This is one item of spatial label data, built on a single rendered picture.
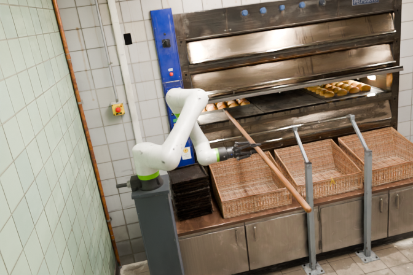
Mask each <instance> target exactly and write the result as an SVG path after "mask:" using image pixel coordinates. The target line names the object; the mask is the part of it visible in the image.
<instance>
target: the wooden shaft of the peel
mask: <svg viewBox="0 0 413 275"><path fill-rule="evenodd" d="M225 113H226V114H227V116H228V117H229V118H230V119H231V120H232V122H233V123H234V124H235V126H236V127H237V128H238V129H239V130H240V132H241V133H242V134H243V135H244V137H245V138H246V139H247V140H248V141H249V142H250V144H252V143H255V142H254V141H253V140H252V139H251V138H250V136H249V135H248V134H247V133H246V131H245V130H244V129H243V128H242V127H241V126H240V125H239V123H238V122H237V121H236V120H235V119H234V118H233V116H232V115H231V114H230V113H229V112H228V110H226V111H225ZM254 149H255V150H256V151H257V153H258V154H259V155H260V156H261V157H262V159H263V160H264V161H265V162H266V163H267V165H268V166H269V167H270V169H271V170H272V171H273V172H274V173H275V175H276V176H277V177H278V178H279V179H280V180H281V182H282V183H283V185H284V186H285V187H286V188H287V189H288V190H289V192H290V193H291V194H292V195H293V196H294V198H295V199H296V200H297V202H298V203H299V204H300V205H301V206H302V208H303V209H304V210H305V211H306V212H307V213H310V212H311V211H312V208H311V207H310V206H309V205H308V204H307V203H306V201H305V200H304V199H303V198H302V197H301V195H300V194H299V193H298V192H297V191H296V190H295V188H294V187H293V186H292V185H291V184H290V183H289V182H288V180H287V179H286V178H285V177H284V175H283V174H282V173H281V172H280V171H279V170H278V169H277V167H276V166H275V165H274V164H273V163H272V162H271V161H270V160H269V158H268V157H267V156H266V155H265V153H264V152H263V151H262V150H261V149H260V148H259V147H258V146H257V147H254Z"/></svg>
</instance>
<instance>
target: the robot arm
mask: <svg viewBox="0 0 413 275"><path fill-rule="evenodd" d="M165 99H166V102H167V104H168V106H169V107H170V109H171V110H172V112H173V113H174V115H175V116H176V118H177V119H178V120H177V122H176V124H175V125H174V127H173V129H172V131H171V133H170V134H169V136H168V137H167V139H166V140H165V142H164V143H163V144H162V145H157V144H153V143H151V142H143V143H140V144H137V145H135V146H134V147H133V148H132V154H133V160H134V164H135V169H136V174H137V175H135V176H131V178H130V180H128V181H127V183H124V184H117V185H116V188H122V187H127V188H131V189H132V192H135V191H137V190H141V191H151V190H155V189H158V188H159V187H161V186H162V185H163V179H162V178H161V176H160V173H159V170H163V171H171V170H174V169H175V168H176V167H177V166H178V165H179V162H180V159H181V155H182V153H183V150H184V147H185V145H186V142H187V139H188V137H190V139H191V141H192V143H193V145H194V148H195V151H196V154H197V161H198V162H199V163H200V164H201V165H203V166H208V165H210V164H212V163H216V162H220V161H226V160H227V159H230V158H236V159H237V161H239V160H241V159H244V158H248V157H251V154H252V153H256V150H255V149H253V150H251V151H248V152H241V149H245V148H247V147H257V146H260V145H261V144H260V143H258V144H255V143H252V144H250V142H249V141H246V142H235V145H234V146H232V147H226V148H225V147H219V148H215V149H211V148H210V143H209V141H208V139H207V138H206V137H205V135H204V134H203V132H202V130H201V129H200V127H199V125H198V123H197V119H198V118H199V116H200V114H201V113H202V111H203V110H204V108H205V107H206V105H207V104H208V95H207V93H206V92H205V91H203V90H202V89H198V88H196V89H180V88H172V89H171V90H169V91H168V92H167V94H166V97H165ZM236 145H243V146H241V147H237V146H236ZM239 155H244V156H240V157H238V156H239Z"/></svg>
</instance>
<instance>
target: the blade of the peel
mask: <svg viewBox="0 0 413 275"><path fill-rule="evenodd" d="M252 106H253V103H251V102H250V104H246V105H242V106H240V105H239V106H235V107H228V108H227V110H234V109H241V108H246V107H252ZM217 112H223V109H217V110H210V111H206V112H202V113H201V114H200V115H206V114H212V113H217Z"/></svg>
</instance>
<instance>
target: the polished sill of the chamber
mask: <svg viewBox="0 0 413 275"><path fill-rule="evenodd" d="M389 96H391V92H390V91H383V92H378V93H372V94H368V95H361V96H355V97H351V98H345V99H338V100H334V101H328V102H323V103H317V104H311V105H306V106H300V107H294V108H290V109H283V110H276V111H273V112H266V113H262V114H256V115H249V116H245V117H239V118H235V120H236V121H237V122H238V123H239V124H241V123H247V122H253V121H258V120H264V119H268V118H274V117H281V116H285V115H291V114H298V113H301V112H308V111H311V110H318V109H324V108H329V107H335V106H341V105H345V104H351V103H358V102H362V101H369V100H372V99H379V98H385V97H389ZM231 125H234V123H233V122H232V120H231V119H228V120H221V121H218V122H211V123H205V124H201V125H199V127H200V129H201V130H202V131H203V130H210V129H213V128H220V127H224V126H231Z"/></svg>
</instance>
